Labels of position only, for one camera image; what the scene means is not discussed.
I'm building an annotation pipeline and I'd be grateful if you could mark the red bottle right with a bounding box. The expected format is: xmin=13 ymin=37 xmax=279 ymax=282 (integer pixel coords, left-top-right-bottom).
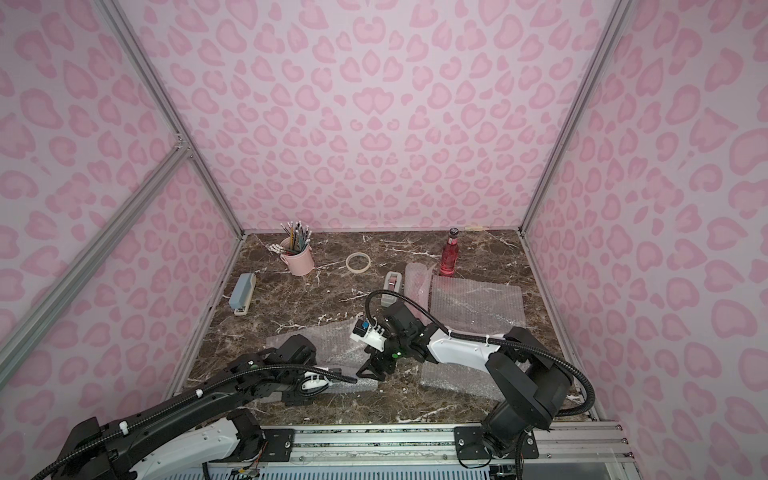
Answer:
xmin=439 ymin=228 xmax=459 ymax=277

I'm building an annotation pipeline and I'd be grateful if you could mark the tape roll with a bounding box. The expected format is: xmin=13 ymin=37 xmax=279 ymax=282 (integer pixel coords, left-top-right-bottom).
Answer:
xmin=345 ymin=252 xmax=372 ymax=275

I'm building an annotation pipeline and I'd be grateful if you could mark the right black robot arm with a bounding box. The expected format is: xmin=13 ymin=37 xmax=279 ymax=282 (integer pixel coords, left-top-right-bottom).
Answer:
xmin=350 ymin=289 xmax=597 ymax=479

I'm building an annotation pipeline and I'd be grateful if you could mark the white tape dispenser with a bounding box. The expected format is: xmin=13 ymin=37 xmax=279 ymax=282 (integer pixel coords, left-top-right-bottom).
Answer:
xmin=380 ymin=271 xmax=403 ymax=308

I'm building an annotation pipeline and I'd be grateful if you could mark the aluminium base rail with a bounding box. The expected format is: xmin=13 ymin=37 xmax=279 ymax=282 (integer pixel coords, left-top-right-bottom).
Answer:
xmin=110 ymin=422 xmax=640 ymax=480

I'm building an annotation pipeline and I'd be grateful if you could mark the bubble wrap sheet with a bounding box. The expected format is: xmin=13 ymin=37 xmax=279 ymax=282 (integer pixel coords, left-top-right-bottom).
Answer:
xmin=403 ymin=262 xmax=437 ymax=310
xmin=266 ymin=319 xmax=369 ymax=377
xmin=418 ymin=274 xmax=529 ymax=403

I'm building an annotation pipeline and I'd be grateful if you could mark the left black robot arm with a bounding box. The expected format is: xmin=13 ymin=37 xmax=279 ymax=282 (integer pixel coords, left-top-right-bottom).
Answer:
xmin=35 ymin=335 xmax=357 ymax=479

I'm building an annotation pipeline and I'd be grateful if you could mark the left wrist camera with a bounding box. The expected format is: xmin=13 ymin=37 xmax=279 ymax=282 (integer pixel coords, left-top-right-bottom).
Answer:
xmin=299 ymin=372 xmax=330 ymax=395

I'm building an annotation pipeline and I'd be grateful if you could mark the grey stapler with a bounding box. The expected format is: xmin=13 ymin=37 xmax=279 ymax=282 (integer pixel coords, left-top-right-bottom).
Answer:
xmin=229 ymin=273 xmax=255 ymax=316

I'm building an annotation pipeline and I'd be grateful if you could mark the pink pencil cup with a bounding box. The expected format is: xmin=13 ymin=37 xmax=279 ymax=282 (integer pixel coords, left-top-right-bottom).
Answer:
xmin=279 ymin=246 xmax=315 ymax=277

